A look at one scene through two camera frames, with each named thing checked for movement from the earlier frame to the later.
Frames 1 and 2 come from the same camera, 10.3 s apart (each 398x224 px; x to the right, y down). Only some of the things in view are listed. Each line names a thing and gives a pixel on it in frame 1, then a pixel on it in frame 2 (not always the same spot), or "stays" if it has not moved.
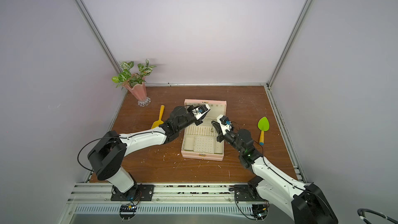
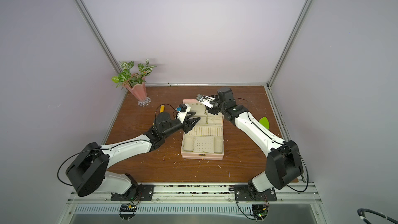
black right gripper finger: (220, 137) to (213, 111)
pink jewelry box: (200, 141) stays
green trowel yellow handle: (263, 125) stays
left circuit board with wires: (127, 211) stays
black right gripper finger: (217, 125) to (215, 96)
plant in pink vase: (134, 82) stays
